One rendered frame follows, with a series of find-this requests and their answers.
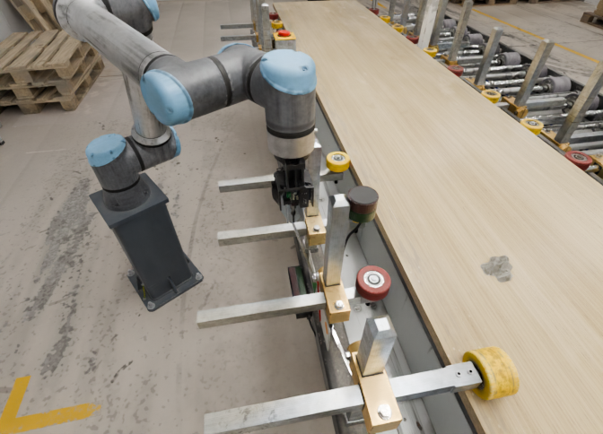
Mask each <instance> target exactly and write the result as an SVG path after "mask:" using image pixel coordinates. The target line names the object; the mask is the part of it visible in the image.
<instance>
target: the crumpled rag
mask: <svg viewBox="0 0 603 434"><path fill-rule="evenodd" d="M480 267H481V269H482V270H483V271H484V273H485V274H486V275H488V276H489V275H492V276H495V277H496V278H497V281H498V282H507V281H510V280H511V278H512V276H513V275H512V273H511V269H512V265H511V264H510V261H509V257H507V256H506V255H503V256H491V257H490V261H489V262H488V263H483V264H481V265H480Z"/></svg>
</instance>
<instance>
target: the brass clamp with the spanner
mask: <svg viewBox="0 0 603 434"><path fill-rule="evenodd" d="M323 267H324V266H322V267H321V268H320V269H319V270H318V273H319V288H320V292H324V296H325V299H326V309H325V310H326V314H327V318H328V323H329V324H334V323H339V322H345V321H349V317H350V313H351V308H350V305H349V302H348V299H347V297H346V294H345V288H344V285H343V283H342V280H341V279H340V284H337V285H330V286H326V284H325V280H324V277H323ZM338 300H341V301H342V302H343V303H344V307H343V309H341V310H337V309H336V308H335V303H336V302H337V301H338Z"/></svg>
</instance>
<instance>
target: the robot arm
mask: <svg viewBox="0 0 603 434"><path fill-rule="evenodd" d="M52 6H53V13H54V16H55V18H56V20H57V23H58V24H59V25H60V27H61V28H62V29H63V30H64V31H65V32H66V33H67V34H69V35H70V36H71V37H73V38H74V39H78V40H80V41H83V42H88V43H89V44H90V45H91V46H92V47H93V48H95V49H96V50H97V51H98V52H99V53H101V54H102V55H103V56H104V57H105V58H107V59H108V60H109V61H110V62H111V63H112V64H113V65H114V66H115V67H116V68H118V69H119V70H120V71H121V72H122V74H123V78H124V82H125V86H126V90H127V96H128V100H129V104H130V108H131V112H132V116H133V119H134V124H133V126H132V128H131V135H130V136H127V137H123V136H122V135H116V134H108V135H102V136H100V137H99V138H96V139H94V140H92V141H91V142H90V143H89V144H88V145H87V147H86V150H85V154H86V157H87V159H88V162H89V164H90V165H91V167H92V170H93V172H94V173H95V175H96V177H97V179H98V180H99V182H100V185H101V187H102V189H103V202H104V204H105V205H106V207H107V208H108V209H110V210H111V211H116V212H124V211H129V210H132V209H135V208H136V207H138V206H140V205H142V204H144V203H145V202H146V201H147V200H148V199H149V197H150V195H151V189H150V187H149V185H148V184H147V183H146V182H145V181H144V180H143V179H142V178H141V177H140V176H139V172H141V171H144V170H146V169H149V168H151V167H154V166H156V165H159V164H161V163H164V162H165V161H169V160H172V159H174V158H175V157H177V156H179V155H180V152H181V145H180V141H179V137H178V136H177V133H176V131H175V129H174V128H173V126H175V125H181V124H186V123H187V122H189V121H190V120H192V119H195V118H197V117H202V116H204V115H206V114H209V113H212V112H215V111H216V110H219V109H223V108H226V107H230V106H232V105H234V104H237V103H240V102H243V101H244V100H251V101H252V102H254V103H256V104H258V105H259V106H261V107H263V108H265V113H266V123H267V145H268V150H269V151H270V152H271V153H273V154H274V156H275V158H276V159H277V160H278V161H280V162H281V163H282V164H283V167H282V168H278V169H276V172H275V173H274V178H275V181H271V184H272V196H273V198H274V200H275V201H276V202H277V204H278V205H279V208H280V211H281V212H282V213H283V215H284V217H285V218H286V221H287V223H289V222H291V223H294V222H297V221H298V220H299V219H300V217H301V219H302V221H305V213H304V209H305V207H309V203H311V205H312V207H314V186H313V183H312V179H311V176H310V173H309V170H308V169H305V161H306V160H307V159H308V158H309V157H310V153H311V152H312V151H313V149H314V146H315V136H314V134H316V133H317V132H318V128H315V107H316V86H317V76H316V66H315V63H314V61H313V59H312V58H311V57H310V56H308V55H307V54H305V53H302V52H301V51H294V50H291V49H278V50H273V51H270V52H264V51H261V50H259V49H256V48H254V47H252V46H251V45H248V44H245V43H230V44H228V45H225V46H224V47H222V48H221V49H220V50H219V51H218V53H217V54H216V55H212V56H207V57H203V58H199V59H197V60H193V61H189V62H185V61H184V60H182V59H181V58H179V57H178V56H175V55H173V54H171V53H170V52H168V51H167V50H165V49H164V48H162V47H160V46H159V45H157V44H156V43H154V42H153V22H156V21H157V20H159V18H160V13H159V8H158V5H157V3H156V0H53V4H52ZM291 205H292V206H294V210H293V212H292V207H291Z"/></svg>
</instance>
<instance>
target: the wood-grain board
mask: <svg viewBox="0 0 603 434"><path fill-rule="evenodd" d="M273 7H274V9H275V12H276V13H278V19H279V21H281V22H283V28H284V30H288V31H290V32H293V34H294V36H295V38H296V51H301V52H302V53H305V54H307V55H308V56H310V57H311V58H312V59H313V61H314V63H315V66H316V76H317V86H316V97H317V99H318V101H319V105H320V106H321V108H322V110H323V112H324V114H325V116H326V118H327V120H328V122H329V125H330V127H331V129H332V131H333V133H334V135H335V137H336V139H337V141H338V143H339V146H340V148H341V150H342V152H344V153H346V154H347V155H348V156H349V158H350V161H349V166H350V169H351V171H352V172H353V174H354V177H355V179H356V181H357V183H358V185H359V186H367V187H371V188H373V189H374V190H376V191H377V193H378V194H379V201H378V205H377V210H376V213H375V217H374V219H375V221H376V222H377V224H378V226H379V228H380V231H381V234H382V236H383V238H384V239H385V241H386V243H387V245H388V247H389V250H390V252H391V255H392V256H393V258H394V260H395V262H396V264H397V266H398V269H399V271H400V272H401V274H402V277H403V279H404V281H405V283H406V286H407V288H408V289H409V291H410V293H411V295H412V297H413V300H414V302H415V304H416V306H417V308H418V310H419V312H420V314H421V316H422V318H423V321H424V323H425V325H426V327H427V329H428V331H429V333H430V335H431V337H432V339H433V342H434V344H435V346H436V348H437V350H438V352H439V354H440V355H441V358H442V360H443V362H444V365H445V367H446V366H449V365H453V364H459V363H462V359H463V355H464V353H465V352H467V351H471V350H476V349H481V348H485V347H491V346H496V347H499V348H501V349H502V350H503V351H505V352H506V353H507V354H508V355H509V357H510V358H511V360H512V361H513V363H514V365H515V367H516V369H517V371H518V374H519V378H520V388H519V391H518V393H517V394H515V395H509V396H505V397H501V398H496V399H492V400H483V399H481V398H480V397H478V396H477V395H476V394H475V393H474V391H473V390H472V389H469V390H465V391H460V392H458V393H459V396H460V398H461V400H462V402H463V404H464V405H465V408H466V410H467V412H468V415H469V417H470V419H471V421H472V422H473V424H474V426H475V429H476V432H477V434H603V186H602V185H601V184H600V183H599V182H597V181H596V180H595V179H593V178H592V177H590V176H589V175H588V174H586V173H585V172H584V171H582V170H581V169H579V168H578V167H577V166H575V165H574V164H573V163H571V162H570V161H568V160H567V159H566V158H565V157H564V156H563V155H562V154H560V153H559V152H557V151H556V150H555V149H553V148H552V147H551V146H549V145H548V144H547V143H545V142H544V141H542V140H541V139H540V138H538V137H537V136H536V135H534V134H533V133H531V132H530V131H529V130H528V129H527V128H526V127H524V126H523V125H521V124H520V123H519V122H517V121H516V120H515V119H513V118H512V117H510V116H509V115H508V114H506V113H505V112H504V111H502V110H501V109H500V108H498V107H497V106H496V105H494V104H493V103H492V102H491V101H490V100H488V99H487V98H486V97H484V96H483V95H482V94H480V93H479V92H478V91H476V90H475V89H473V88H472V87H471V86H469V85H468V84H467V83H465V82H464V81H462V80H461V79H460V78H458V77H457V76H456V75H455V74H454V73H452V72H451V71H450V70H448V69H447V68H446V67H444V66H443V65H441V64H440V63H439V62H437V61H436V60H435V59H433V58H432V57H431V56H429V55H428V54H427V53H425V52H424V51H423V50H422V49H420V48H419V47H418V46H417V45H415V44H414V43H413V42H411V41H410V40H409V39H407V38H406V37H404V36H403V35H402V34H400V33H399V32H398V31H396V30H395V29H393V28H392V27H391V26H389V25H388V24H387V23H385V22H384V21H383V20H382V19H381V18H379V17H378V16H377V15H375V14H374V13H372V12H371V11H370V10H368V9H367V8H366V7H364V6H363V5H362V4H360V3H359V2H358V1H356V0H327V1H305V2H282V3H273ZM503 255H506V256H507V257H509V261H510V264H511V265H512V269H511V273H512V275H513V276H512V278H511V280H510V281H507V282H498V281H497V278H496V277H495V276H492V275H489V276H488V275H486V274H485V273H484V271H483V270H482V269H481V267H480V265H481V264H483V263H488V262H489V261H490V257H491V256H503Z"/></svg>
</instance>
